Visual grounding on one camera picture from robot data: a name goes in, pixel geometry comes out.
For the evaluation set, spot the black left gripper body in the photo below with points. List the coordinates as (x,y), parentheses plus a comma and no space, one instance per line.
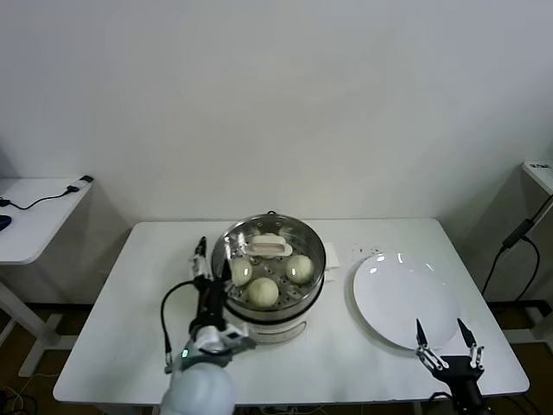
(211,307)

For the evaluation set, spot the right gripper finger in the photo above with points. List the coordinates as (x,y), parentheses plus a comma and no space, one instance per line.
(421,335)
(467,336)

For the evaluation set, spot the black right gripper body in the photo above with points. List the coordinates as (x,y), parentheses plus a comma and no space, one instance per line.
(460,374)

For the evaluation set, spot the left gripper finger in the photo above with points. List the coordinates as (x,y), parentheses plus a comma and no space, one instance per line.
(201,259)
(226,276)

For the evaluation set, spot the white steamed baozi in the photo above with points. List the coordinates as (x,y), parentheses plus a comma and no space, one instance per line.
(299,269)
(262,292)
(242,271)

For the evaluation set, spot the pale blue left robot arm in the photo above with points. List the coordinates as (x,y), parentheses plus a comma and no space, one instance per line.
(198,389)

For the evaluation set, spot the steel steamer pot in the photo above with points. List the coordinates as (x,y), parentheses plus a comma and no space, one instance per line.
(276,333)

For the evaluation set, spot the perforated steel steamer basket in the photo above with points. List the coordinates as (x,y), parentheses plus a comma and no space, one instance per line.
(298,308)

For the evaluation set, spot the white round plate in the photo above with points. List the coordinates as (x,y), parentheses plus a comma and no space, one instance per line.
(402,298)

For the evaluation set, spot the white side table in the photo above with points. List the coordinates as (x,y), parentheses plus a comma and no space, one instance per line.
(43,225)

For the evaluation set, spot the white desk with black label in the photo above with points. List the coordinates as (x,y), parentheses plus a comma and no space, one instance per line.
(540,177)

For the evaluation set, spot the dark blue object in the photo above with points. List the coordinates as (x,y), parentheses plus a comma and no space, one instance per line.
(5,222)

